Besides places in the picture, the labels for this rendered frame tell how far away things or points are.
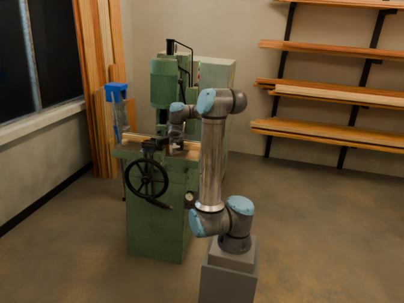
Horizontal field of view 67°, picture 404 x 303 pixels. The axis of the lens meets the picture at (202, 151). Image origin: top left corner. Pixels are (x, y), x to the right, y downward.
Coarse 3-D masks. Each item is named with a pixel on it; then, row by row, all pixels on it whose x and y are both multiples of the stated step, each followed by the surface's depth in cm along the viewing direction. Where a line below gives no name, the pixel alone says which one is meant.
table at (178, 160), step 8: (120, 144) 216; (128, 144) 217; (136, 144) 218; (112, 152) 208; (120, 152) 207; (128, 152) 206; (136, 152) 205; (184, 152) 211; (200, 152) 213; (168, 160) 203; (176, 160) 202; (184, 160) 201; (192, 160) 200
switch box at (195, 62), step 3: (195, 60) 220; (198, 60) 222; (189, 63) 220; (195, 63) 219; (198, 63) 222; (189, 66) 220; (195, 66) 220; (189, 69) 221; (195, 69) 220; (189, 72) 222; (195, 72) 221; (195, 75) 222; (195, 78) 223; (195, 81) 224
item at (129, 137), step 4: (124, 136) 222; (128, 136) 221; (132, 136) 221; (136, 136) 220; (140, 136) 220; (144, 136) 219; (148, 136) 220; (128, 140) 222; (132, 140) 222; (136, 140) 221; (196, 144) 214; (200, 144) 214
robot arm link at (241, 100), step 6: (234, 90) 138; (240, 90) 143; (240, 96) 138; (240, 102) 138; (246, 102) 143; (192, 108) 191; (234, 108) 138; (240, 108) 140; (192, 114) 191; (198, 114) 185
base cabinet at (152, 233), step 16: (192, 176) 234; (128, 192) 219; (144, 192) 216; (176, 192) 212; (128, 208) 224; (144, 208) 221; (160, 208) 219; (176, 208) 216; (128, 224) 230; (144, 224) 227; (160, 224) 224; (176, 224) 222; (128, 240) 236; (144, 240) 233; (160, 240) 230; (176, 240) 228; (144, 256) 239; (160, 256) 237; (176, 256) 234
